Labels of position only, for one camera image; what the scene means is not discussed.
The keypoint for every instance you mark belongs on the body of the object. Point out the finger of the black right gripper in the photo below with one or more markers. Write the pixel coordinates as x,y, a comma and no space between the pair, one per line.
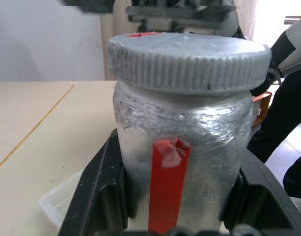
263,86

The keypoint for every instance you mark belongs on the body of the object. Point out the black and grey machine frame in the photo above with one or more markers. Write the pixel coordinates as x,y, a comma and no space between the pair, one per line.
179,14

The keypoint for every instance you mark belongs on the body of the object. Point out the orange crate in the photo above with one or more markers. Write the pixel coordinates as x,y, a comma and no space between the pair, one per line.
262,108

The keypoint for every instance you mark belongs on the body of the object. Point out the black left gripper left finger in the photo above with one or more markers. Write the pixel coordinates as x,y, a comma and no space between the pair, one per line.
96,186

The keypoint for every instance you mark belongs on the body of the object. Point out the silver jar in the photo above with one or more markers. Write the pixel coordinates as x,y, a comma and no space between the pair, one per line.
204,147

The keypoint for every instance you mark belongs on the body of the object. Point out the clear plastic box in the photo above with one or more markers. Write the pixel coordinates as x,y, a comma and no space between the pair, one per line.
55,201

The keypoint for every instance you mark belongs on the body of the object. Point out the dark robot body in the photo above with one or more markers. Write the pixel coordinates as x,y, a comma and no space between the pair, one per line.
285,118

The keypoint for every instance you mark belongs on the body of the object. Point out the grey ribbed jar lid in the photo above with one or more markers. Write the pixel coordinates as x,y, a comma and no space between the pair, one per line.
184,61

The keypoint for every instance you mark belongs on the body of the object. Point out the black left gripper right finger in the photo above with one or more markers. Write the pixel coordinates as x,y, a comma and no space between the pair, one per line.
265,204

